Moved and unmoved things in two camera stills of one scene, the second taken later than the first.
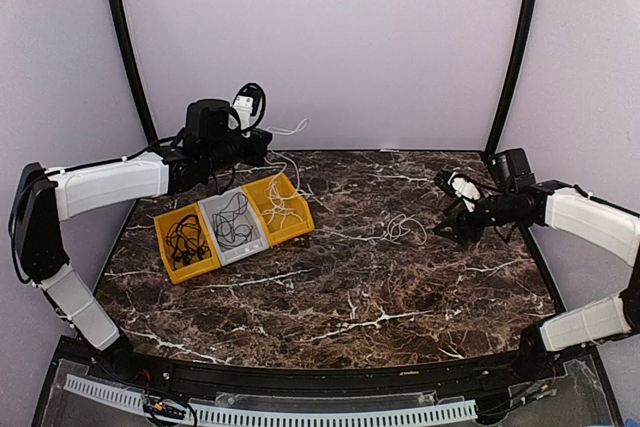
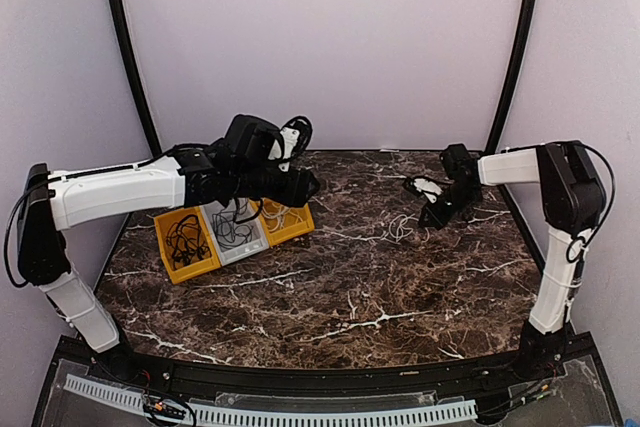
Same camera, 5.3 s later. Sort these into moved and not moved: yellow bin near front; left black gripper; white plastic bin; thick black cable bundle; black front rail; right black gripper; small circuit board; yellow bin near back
Moved: left black gripper; right black gripper
Not moved: white plastic bin; yellow bin near front; yellow bin near back; small circuit board; black front rail; thick black cable bundle
